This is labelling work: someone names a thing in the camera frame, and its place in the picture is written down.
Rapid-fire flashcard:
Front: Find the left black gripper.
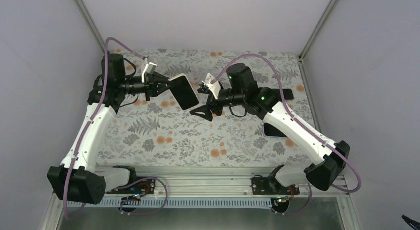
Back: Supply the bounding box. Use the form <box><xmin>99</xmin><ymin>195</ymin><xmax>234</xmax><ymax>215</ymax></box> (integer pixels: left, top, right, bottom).
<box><xmin>119</xmin><ymin>71</ymin><xmax>174</xmax><ymax>101</ymax></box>

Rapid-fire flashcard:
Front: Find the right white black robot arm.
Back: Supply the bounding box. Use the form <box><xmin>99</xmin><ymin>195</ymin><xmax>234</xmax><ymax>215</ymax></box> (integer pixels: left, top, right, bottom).
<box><xmin>190</xmin><ymin>63</ymin><xmax>350</xmax><ymax>194</ymax></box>

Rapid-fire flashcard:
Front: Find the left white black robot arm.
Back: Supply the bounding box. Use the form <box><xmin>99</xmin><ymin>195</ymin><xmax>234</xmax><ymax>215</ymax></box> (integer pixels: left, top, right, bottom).
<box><xmin>47</xmin><ymin>53</ymin><xmax>170</xmax><ymax>204</ymax></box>

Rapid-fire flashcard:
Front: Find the cased black phone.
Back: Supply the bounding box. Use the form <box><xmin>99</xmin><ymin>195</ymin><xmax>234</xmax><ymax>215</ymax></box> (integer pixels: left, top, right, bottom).
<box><xmin>282</xmin><ymin>89</ymin><xmax>294</xmax><ymax>100</ymax></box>
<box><xmin>263</xmin><ymin>123</ymin><xmax>287</xmax><ymax>138</ymax></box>

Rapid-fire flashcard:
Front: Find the floral patterned table mat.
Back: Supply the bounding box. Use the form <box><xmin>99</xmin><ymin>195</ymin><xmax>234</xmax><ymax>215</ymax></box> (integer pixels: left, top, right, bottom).
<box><xmin>96</xmin><ymin>49</ymin><xmax>314</xmax><ymax>167</ymax></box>

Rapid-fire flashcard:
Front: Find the black object bottom corner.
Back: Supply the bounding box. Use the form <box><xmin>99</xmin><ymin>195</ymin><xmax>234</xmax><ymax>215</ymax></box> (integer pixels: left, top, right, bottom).
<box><xmin>401</xmin><ymin>215</ymin><xmax>420</xmax><ymax>230</ymax></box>

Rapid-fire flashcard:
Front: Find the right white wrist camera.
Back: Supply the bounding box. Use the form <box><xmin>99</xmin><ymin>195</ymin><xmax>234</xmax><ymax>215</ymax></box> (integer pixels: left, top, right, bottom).
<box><xmin>202</xmin><ymin>73</ymin><xmax>222</xmax><ymax>99</ymax></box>

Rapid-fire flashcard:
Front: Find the grey slotted cable duct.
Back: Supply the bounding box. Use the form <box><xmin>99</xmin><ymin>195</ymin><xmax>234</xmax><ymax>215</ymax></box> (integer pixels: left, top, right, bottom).
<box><xmin>64</xmin><ymin>198</ymin><xmax>286</xmax><ymax>209</ymax></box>

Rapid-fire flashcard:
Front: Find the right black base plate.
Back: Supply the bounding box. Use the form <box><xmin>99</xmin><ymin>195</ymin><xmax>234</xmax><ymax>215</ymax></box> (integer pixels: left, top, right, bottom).
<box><xmin>251</xmin><ymin>175</ymin><xmax>300</xmax><ymax>195</ymax></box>

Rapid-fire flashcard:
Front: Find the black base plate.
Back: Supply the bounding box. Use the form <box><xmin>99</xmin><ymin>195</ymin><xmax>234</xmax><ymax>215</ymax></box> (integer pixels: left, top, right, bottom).
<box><xmin>107</xmin><ymin>179</ymin><xmax>156</xmax><ymax>195</ymax></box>
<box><xmin>251</xmin><ymin>175</ymin><xmax>300</xmax><ymax>195</ymax></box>

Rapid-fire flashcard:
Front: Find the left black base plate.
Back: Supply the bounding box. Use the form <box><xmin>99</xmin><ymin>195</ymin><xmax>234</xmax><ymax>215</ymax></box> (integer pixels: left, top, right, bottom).
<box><xmin>107</xmin><ymin>179</ymin><xmax>156</xmax><ymax>195</ymax></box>

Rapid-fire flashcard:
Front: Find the left aluminium corner post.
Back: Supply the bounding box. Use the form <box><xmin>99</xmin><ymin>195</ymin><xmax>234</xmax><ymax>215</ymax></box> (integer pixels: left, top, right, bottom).
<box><xmin>74</xmin><ymin>0</ymin><xmax>105</xmax><ymax>52</ymax></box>

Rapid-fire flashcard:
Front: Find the aluminium corner post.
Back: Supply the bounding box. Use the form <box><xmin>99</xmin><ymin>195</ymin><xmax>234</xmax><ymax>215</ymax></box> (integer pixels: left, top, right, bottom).
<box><xmin>74</xmin><ymin>0</ymin><xmax>105</xmax><ymax>52</ymax></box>
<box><xmin>299</xmin><ymin>0</ymin><xmax>338</xmax><ymax>61</ymax></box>

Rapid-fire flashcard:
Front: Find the right aluminium corner post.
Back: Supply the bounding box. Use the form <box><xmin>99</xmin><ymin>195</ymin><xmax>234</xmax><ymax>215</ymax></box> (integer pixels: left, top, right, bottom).
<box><xmin>299</xmin><ymin>0</ymin><xmax>338</xmax><ymax>61</ymax></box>

